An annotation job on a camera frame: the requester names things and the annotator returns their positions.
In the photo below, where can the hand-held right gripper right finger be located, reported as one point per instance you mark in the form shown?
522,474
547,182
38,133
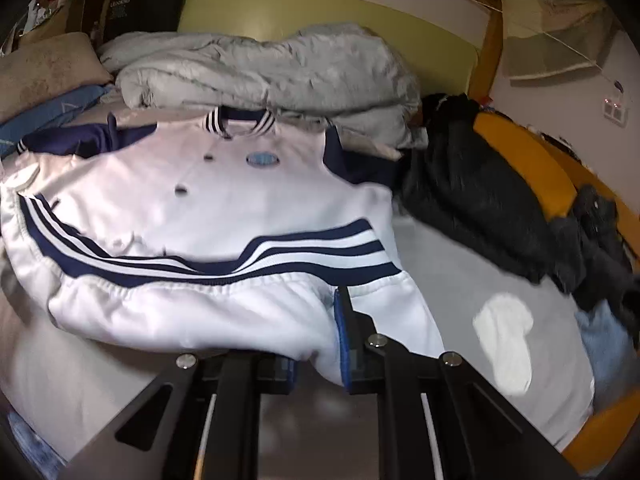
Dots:
346,345

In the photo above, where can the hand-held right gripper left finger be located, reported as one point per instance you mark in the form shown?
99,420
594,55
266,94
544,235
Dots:
286,375

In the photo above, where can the white and navy striped jacket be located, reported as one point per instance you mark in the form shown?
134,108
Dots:
210,210

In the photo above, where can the black clothing pile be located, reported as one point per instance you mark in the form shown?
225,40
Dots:
465,195

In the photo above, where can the light blue cloth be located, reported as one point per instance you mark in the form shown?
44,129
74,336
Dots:
605,345

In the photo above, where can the blue denim jeans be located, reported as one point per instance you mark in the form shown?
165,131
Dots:
35,447

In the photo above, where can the grey crumpled duvet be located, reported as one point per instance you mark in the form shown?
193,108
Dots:
280,75

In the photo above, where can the green and white wooden headboard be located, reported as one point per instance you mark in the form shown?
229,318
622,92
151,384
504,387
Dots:
350,5

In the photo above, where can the blue pillow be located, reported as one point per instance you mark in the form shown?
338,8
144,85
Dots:
55,110

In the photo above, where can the beige pillow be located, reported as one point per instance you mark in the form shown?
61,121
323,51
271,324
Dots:
47,72

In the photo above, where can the orange bed frame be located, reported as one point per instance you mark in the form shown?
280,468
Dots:
525,160

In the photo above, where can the white wall socket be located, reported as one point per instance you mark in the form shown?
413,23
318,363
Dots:
615,110

